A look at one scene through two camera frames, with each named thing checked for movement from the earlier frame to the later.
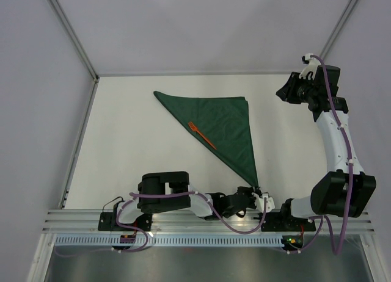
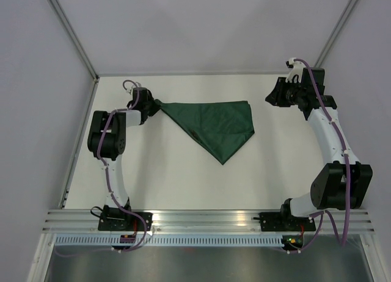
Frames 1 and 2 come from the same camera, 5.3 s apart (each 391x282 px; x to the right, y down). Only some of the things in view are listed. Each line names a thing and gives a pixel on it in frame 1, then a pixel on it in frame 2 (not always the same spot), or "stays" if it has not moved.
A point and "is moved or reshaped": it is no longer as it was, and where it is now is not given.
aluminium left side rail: [79, 144] stays
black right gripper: [286, 93] to [275, 97]
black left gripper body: [248, 191] to [151, 106]
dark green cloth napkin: [225, 122] is moved or reshaped
